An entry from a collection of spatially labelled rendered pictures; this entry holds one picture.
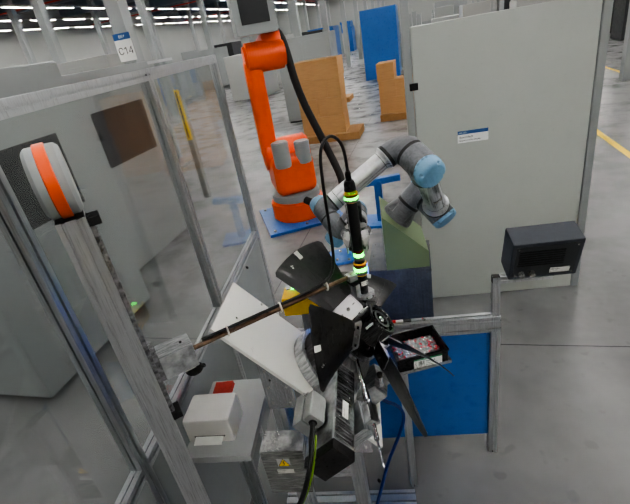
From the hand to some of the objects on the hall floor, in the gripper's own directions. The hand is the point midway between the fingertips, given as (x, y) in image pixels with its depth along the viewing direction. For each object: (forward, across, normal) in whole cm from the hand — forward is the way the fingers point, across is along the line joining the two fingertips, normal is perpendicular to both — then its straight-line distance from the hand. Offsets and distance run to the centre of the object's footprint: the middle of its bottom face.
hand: (356, 242), depth 134 cm
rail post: (-40, -54, -146) cm, 161 cm away
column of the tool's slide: (+37, +58, -148) cm, 163 cm away
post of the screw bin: (-22, -12, -147) cm, 149 cm away
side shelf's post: (+7, +54, -148) cm, 157 cm away
